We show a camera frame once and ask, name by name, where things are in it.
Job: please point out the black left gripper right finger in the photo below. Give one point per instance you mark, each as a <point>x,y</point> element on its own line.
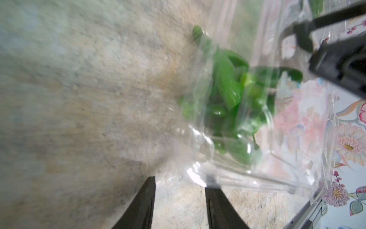
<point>220,212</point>

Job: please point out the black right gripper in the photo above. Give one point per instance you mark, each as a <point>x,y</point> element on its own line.
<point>342,63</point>

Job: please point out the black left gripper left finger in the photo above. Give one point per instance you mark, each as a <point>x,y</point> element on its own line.
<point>139,214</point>

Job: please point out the aluminium rail frame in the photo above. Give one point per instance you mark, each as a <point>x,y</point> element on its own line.
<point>309,217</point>

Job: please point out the clear pepper clamshell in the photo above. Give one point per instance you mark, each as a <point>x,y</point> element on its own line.
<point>252,115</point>

